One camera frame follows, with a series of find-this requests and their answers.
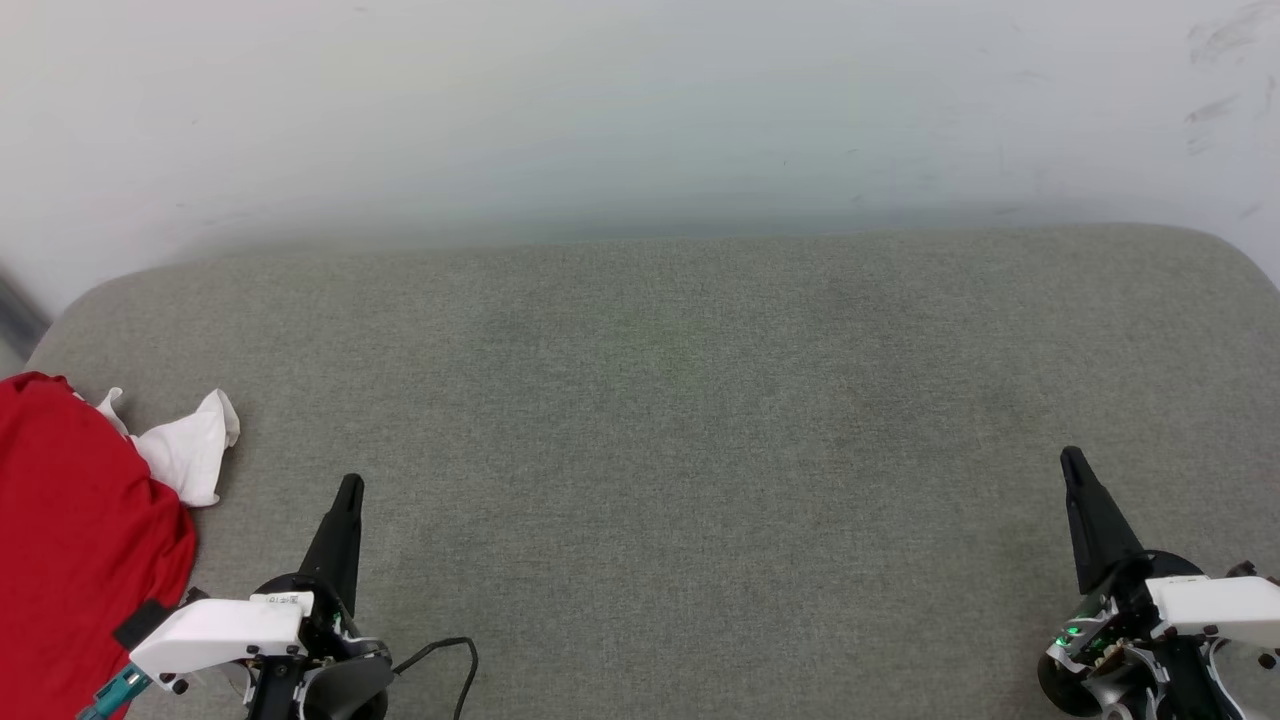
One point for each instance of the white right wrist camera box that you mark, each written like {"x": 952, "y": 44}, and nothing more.
{"x": 1220, "y": 605}

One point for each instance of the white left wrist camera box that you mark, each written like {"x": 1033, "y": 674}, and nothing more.
{"x": 215, "y": 630}

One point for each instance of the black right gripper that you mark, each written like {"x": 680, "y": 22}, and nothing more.
{"x": 1130, "y": 595}

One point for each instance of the red shirt with white sleeves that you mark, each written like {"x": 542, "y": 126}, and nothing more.
{"x": 70, "y": 540}

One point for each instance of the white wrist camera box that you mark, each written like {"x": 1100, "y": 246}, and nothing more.
{"x": 215, "y": 630}
{"x": 1220, "y": 605}

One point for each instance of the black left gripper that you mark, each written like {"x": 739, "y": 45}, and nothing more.
{"x": 335, "y": 625}

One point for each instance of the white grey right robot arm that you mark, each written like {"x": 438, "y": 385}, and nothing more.
{"x": 1110, "y": 680}

